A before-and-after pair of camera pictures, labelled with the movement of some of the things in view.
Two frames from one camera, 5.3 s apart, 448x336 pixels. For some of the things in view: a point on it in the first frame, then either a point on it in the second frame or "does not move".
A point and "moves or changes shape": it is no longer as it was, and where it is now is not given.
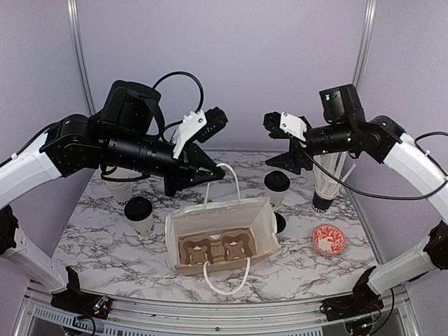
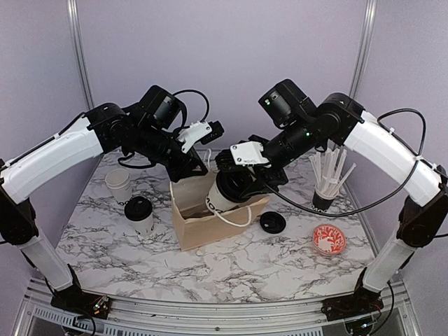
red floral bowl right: x=329 y=239 does not move
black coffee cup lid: x=277 y=180 moves or changes shape
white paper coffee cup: x=276 y=197 -> x=218 y=202
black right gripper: x=292 y=159 -> x=271 y=180
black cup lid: x=138 y=208 does not move
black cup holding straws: x=319 y=204 does not move
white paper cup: x=143 y=227 does not move
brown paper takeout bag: x=215 y=234 moves or changes shape
